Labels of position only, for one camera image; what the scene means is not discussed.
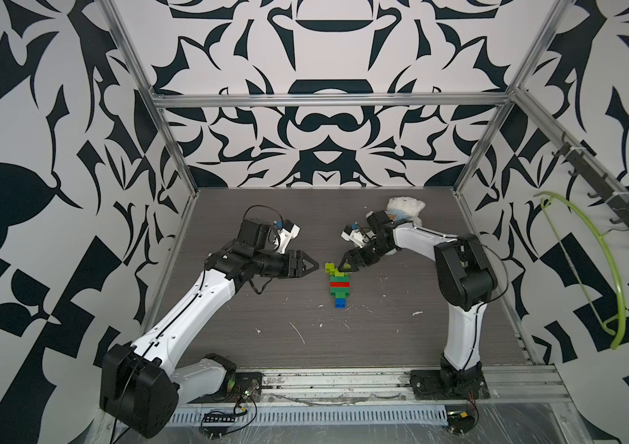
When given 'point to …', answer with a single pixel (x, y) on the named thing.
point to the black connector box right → (460, 422)
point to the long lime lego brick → (339, 278)
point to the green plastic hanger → (607, 326)
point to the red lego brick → (339, 284)
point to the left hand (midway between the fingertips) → (310, 262)
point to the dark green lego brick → (339, 289)
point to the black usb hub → (218, 418)
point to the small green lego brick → (340, 296)
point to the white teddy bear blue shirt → (405, 207)
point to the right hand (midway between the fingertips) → (349, 261)
